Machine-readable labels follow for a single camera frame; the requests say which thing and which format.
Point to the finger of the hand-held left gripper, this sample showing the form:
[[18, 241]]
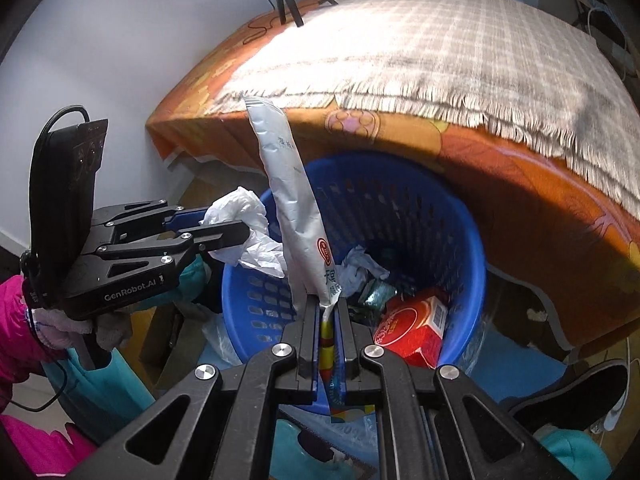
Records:
[[215, 237], [150, 217]]

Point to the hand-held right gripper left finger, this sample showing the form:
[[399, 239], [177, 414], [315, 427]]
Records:
[[309, 350]]

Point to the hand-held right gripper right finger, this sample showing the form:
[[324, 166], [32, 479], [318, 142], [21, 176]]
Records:
[[344, 350]]

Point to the white tissue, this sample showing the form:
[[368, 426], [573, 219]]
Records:
[[360, 265], [240, 205]]

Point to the red cardboard box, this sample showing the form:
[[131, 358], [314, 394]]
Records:
[[410, 330]]

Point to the silver foil packet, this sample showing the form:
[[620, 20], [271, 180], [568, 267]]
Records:
[[295, 210]]

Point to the blue plastic basket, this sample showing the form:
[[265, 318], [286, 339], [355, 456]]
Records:
[[425, 220]]

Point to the person's left forearm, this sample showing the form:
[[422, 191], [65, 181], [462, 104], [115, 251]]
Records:
[[15, 320]]

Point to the person's left hand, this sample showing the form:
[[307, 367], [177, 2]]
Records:
[[60, 330]]

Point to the dark green shiny wrapper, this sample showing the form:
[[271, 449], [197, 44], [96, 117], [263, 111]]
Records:
[[377, 295]]

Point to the clear plastic bag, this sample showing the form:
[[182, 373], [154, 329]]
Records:
[[220, 335]]

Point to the brown cardboard box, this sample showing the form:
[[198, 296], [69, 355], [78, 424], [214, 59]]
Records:
[[160, 350]]

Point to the teal fleece pants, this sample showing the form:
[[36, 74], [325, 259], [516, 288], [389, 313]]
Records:
[[125, 390]]

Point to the bed with checkered blanket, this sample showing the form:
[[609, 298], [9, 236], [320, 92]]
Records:
[[525, 200]]

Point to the black slipper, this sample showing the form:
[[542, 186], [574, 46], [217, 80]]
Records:
[[575, 395]]

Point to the pink jacket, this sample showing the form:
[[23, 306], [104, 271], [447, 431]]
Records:
[[30, 445]]

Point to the beige checked blanket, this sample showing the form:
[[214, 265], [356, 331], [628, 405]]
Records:
[[425, 45]]

